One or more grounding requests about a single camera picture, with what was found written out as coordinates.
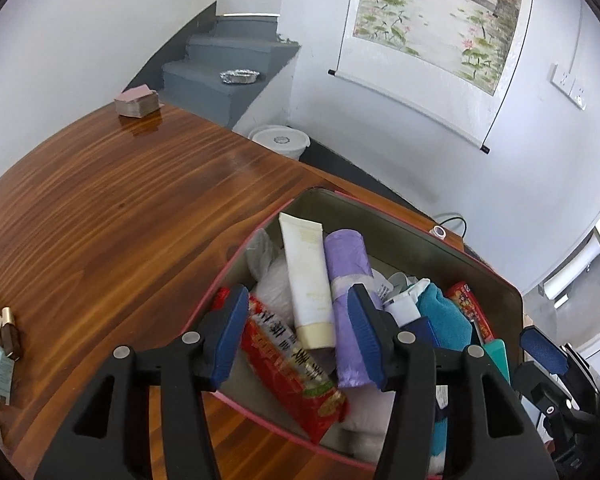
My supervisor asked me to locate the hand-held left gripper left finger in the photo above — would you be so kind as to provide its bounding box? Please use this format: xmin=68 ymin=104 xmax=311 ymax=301
xmin=34 ymin=284 xmax=251 ymax=480

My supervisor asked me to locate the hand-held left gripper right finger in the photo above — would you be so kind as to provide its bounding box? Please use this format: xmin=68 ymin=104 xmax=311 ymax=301
xmin=346 ymin=283 xmax=558 ymax=480

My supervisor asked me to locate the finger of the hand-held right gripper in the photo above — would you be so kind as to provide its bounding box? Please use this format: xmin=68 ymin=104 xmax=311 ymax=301
xmin=521 ymin=325 xmax=600 ymax=401
xmin=514 ymin=361 xmax=596 ymax=417

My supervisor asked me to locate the red snack packet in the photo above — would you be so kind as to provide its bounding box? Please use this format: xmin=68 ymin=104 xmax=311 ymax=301
xmin=212 ymin=287 xmax=350 ymax=445

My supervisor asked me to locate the blue towel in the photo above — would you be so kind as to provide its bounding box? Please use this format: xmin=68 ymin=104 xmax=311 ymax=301
xmin=417 ymin=282 xmax=473 ymax=353

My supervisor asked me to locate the purple garbage bag roll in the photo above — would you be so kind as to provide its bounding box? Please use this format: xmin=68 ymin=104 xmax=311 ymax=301
xmin=323 ymin=230 xmax=383 ymax=389

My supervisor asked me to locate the white cream tube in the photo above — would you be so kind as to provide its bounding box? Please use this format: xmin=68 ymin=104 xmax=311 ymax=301
xmin=278 ymin=212 xmax=337 ymax=351

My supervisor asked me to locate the beige tube with gold cap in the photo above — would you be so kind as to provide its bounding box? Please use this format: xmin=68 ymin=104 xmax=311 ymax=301
xmin=0 ymin=306 xmax=22 ymax=376

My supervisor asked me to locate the small teal box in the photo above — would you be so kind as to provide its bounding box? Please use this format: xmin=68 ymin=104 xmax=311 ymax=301
xmin=0 ymin=344 xmax=15 ymax=405

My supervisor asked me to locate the wooden desktop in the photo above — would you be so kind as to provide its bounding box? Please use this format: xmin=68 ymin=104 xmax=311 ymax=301
xmin=0 ymin=101 xmax=466 ymax=480

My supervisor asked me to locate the teal plastic case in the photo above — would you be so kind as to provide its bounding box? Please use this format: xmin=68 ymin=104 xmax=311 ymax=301
xmin=482 ymin=338 xmax=511 ymax=386

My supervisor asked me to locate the crumpled white plastic bag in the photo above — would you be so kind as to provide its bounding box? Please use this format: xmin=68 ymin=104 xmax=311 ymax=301
xmin=244 ymin=229 xmax=297 ymax=323

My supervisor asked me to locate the small red packet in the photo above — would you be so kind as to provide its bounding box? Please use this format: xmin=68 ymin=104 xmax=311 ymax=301
xmin=447 ymin=281 xmax=496 ymax=343

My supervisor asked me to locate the white plastic bucket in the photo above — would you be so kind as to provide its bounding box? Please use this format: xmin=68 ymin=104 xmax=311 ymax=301
xmin=248 ymin=125 xmax=311 ymax=162

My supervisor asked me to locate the grey staircase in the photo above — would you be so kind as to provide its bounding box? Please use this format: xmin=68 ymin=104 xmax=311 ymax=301
xmin=125 ymin=2 xmax=301 ymax=128

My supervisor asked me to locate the foil tray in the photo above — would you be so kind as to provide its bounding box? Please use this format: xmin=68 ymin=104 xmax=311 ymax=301
xmin=220 ymin=67 xmax=260 ymax=86

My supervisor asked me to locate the black floor cable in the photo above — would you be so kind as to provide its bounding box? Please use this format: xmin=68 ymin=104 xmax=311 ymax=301
xmin=432 ymin=216 xmax=467 ymax=251

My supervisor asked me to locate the white cable conduit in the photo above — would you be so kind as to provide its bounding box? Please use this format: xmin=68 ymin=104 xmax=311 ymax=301
xmin=569 ymin=0 xmax=588 ymax=78

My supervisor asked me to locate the wall scroll painting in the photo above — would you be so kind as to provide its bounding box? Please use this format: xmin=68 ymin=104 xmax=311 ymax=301
xmin=328 ymin=0 xmax=538 ymax=155

